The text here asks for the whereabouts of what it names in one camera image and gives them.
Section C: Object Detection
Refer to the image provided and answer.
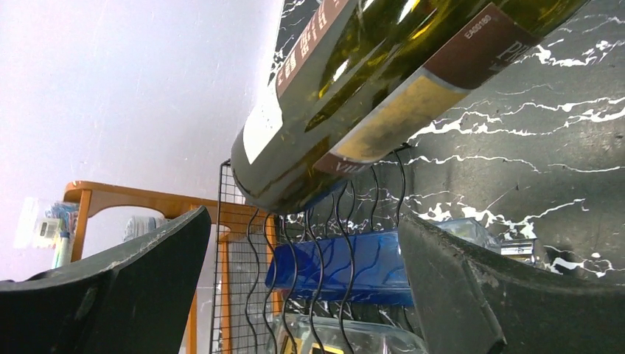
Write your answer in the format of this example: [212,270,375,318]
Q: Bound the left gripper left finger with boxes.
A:
[1,209,210,353]

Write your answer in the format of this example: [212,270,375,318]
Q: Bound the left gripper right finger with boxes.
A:
[398,215,624,353]

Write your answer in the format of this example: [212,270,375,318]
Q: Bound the orange wooden shelf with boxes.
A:
[63,181,282,353]

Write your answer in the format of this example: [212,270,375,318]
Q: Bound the blue label jar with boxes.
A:
[123,216,170,242]

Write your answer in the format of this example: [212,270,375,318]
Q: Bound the blue glass bottle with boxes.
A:
[265,229,413,306]

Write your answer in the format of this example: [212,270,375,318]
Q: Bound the marker pen set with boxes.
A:
[13,197,80,268]

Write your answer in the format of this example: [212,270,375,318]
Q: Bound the olive green wine bottle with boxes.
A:
[231,1,583,215]

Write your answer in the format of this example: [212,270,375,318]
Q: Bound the clear whisky bottle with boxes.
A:
[259,313,427,354]

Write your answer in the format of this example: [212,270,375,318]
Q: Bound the black wire wine rack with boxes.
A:
[209,144,421,353]

